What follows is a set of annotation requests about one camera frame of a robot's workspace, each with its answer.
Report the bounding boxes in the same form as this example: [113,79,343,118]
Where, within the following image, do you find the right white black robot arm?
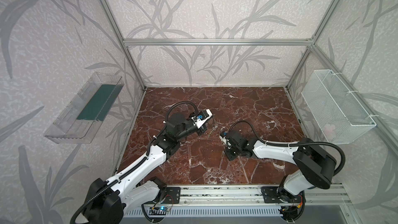
[220,127,346,205]

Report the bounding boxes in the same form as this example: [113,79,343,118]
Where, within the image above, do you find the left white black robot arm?
[70,101,213,224]

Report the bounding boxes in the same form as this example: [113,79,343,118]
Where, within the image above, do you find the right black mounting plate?
[261,186,304,204]

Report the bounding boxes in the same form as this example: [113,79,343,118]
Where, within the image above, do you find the black mounting plate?
[261,186,304,204]
[145,186,181,204]

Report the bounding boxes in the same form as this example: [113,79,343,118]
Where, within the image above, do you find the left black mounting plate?
[145,186,181,204]

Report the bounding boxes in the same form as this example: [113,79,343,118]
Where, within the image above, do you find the green led circuit board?
[149,206,172,216]

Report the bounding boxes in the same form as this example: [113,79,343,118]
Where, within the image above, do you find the pink object in basket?
[323,123,336,141]

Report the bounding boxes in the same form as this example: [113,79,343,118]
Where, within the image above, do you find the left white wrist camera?
[191,109,213,129]

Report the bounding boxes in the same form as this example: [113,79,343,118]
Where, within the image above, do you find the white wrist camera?
[219,131,232,149]
[191,109,213,129]

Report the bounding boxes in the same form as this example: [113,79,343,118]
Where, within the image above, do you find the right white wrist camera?
[219,131,232,149]

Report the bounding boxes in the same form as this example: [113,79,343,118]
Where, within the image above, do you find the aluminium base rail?
[166,184,352,207]

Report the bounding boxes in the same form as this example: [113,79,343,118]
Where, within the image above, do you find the slotted grey cable duct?
[124,207,282,218]

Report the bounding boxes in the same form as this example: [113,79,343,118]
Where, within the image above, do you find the aluminium frame crossbar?
[123,38,313,47]

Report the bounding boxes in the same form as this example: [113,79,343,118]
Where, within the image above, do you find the white wire mesh basket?
[302,69,377,145]

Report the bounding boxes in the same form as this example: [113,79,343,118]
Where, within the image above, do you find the clear plastic wall tray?
[44,72,124,144]

